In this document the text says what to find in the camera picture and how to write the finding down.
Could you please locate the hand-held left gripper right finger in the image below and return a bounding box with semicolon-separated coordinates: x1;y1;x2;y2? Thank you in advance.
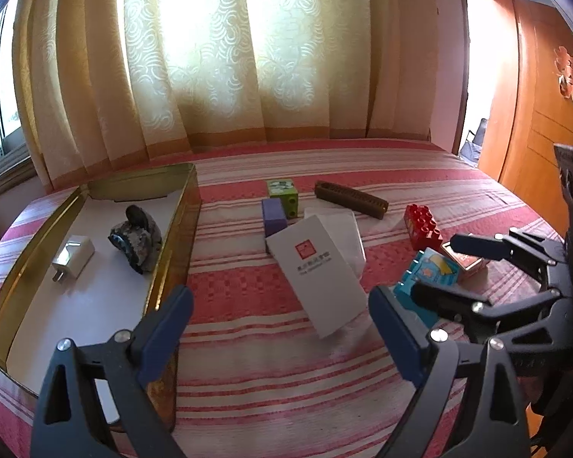
369;285;531;458

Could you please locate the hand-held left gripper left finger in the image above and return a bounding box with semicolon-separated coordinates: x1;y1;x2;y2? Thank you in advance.
29;285;194;458

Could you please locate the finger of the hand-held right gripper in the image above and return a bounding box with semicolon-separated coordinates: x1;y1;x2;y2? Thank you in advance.
411;279;562;344
450;229;567;292

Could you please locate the blue picture building brick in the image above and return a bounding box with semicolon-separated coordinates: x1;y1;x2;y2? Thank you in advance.
394;247;460;318

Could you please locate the red building brick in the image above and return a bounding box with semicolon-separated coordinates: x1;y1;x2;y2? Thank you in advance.
403;203;444;251

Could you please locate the gold rectangular tin box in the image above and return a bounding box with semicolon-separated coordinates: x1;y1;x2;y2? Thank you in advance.
0;162;202;435

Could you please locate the purple toy block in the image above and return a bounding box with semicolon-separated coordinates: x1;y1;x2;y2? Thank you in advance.
261;198;287;240

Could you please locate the small reddish card box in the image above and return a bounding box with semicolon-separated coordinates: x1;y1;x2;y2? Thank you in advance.
440;241;489;278

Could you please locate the white booklet with red square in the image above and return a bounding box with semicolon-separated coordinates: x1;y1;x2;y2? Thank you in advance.
266;214;367;339

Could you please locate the pink striped bed sheet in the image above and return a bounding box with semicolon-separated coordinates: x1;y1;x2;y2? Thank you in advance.
0;138;573;458

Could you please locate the clear plastic bag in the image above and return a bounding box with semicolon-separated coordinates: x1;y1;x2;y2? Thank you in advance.
303;206;366;277

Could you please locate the white charger plug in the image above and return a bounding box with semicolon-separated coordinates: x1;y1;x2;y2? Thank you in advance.
52;235;95;283

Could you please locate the brown ridged bar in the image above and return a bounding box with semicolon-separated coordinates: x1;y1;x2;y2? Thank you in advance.
314;180;389;220

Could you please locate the wooden wardrobe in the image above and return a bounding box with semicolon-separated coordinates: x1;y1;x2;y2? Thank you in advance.
477;0;573;258

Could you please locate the green toy block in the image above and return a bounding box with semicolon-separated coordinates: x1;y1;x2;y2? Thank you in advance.
266;179;299;218

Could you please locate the cream swirl-patterned curtain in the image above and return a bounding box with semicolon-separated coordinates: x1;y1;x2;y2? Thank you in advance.
12;0;469;192

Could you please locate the sliding window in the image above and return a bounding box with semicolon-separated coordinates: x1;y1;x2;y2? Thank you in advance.
0;0;29;173

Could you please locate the pink flower wall sticker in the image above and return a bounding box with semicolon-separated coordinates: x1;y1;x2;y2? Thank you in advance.
553;47;573;105

